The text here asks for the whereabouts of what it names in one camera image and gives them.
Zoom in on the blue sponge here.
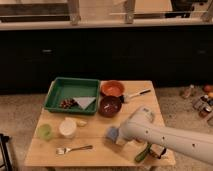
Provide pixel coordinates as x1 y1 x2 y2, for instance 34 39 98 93
106 126 119 142

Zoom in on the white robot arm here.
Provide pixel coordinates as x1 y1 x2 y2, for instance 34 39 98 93
115 107 213 165

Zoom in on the white paper cup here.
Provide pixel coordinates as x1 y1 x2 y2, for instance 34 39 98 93
59 120 77 138

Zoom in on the green plastic cup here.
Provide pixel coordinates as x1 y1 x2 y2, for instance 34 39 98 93
36 124 53 141

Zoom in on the orange bowl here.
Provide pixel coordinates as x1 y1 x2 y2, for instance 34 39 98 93
101 80 125 97

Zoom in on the dark red bowl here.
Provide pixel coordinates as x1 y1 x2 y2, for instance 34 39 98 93
98 96 122 118

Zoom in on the grey folded cloth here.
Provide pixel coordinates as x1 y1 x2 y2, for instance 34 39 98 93
74 97 96 109

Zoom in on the green plastic tray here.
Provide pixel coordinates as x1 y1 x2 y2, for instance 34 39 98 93
44 77 100 116

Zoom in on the yellow banana piece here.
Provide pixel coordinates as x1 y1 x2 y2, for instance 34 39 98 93
65 116 88 128

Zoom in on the wooden table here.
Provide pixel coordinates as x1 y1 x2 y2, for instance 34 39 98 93
24 81 176 168

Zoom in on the green cucumber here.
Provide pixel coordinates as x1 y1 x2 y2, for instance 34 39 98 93
134 143 151 163

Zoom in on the silver fork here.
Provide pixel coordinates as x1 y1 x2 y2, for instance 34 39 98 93
56 145 93 155

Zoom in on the small cardboard box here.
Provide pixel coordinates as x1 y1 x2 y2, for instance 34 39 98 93
150 144 166 159

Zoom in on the black stand at left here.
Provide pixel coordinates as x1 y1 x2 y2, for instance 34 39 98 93
0 133 15 171

